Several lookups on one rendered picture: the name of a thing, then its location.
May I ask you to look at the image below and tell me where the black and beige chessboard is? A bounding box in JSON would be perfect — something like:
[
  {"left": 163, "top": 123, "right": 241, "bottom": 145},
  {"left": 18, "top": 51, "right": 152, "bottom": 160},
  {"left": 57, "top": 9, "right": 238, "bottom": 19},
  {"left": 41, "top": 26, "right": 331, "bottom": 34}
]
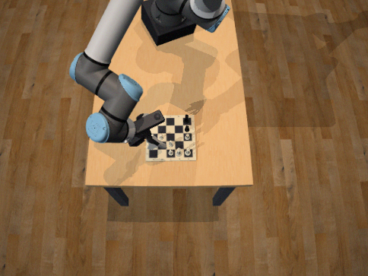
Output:
[{"left": 146, "top": 115, "right": 196, "bottom": 161}]

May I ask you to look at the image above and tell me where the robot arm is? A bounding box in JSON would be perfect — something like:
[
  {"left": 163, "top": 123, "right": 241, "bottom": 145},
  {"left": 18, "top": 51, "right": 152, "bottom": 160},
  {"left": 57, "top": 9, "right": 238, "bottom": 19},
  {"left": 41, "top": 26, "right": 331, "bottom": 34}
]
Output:
[{"left": 69, "top": 0, "right": 230, "bottom": 144}]

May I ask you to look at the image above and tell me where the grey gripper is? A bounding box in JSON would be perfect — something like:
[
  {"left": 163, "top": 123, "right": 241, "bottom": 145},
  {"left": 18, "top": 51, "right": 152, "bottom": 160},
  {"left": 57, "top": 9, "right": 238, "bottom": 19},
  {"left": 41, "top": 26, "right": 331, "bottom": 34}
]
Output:
[{"left": 128, "top": 113, "right": 167, "bottom": 150}]

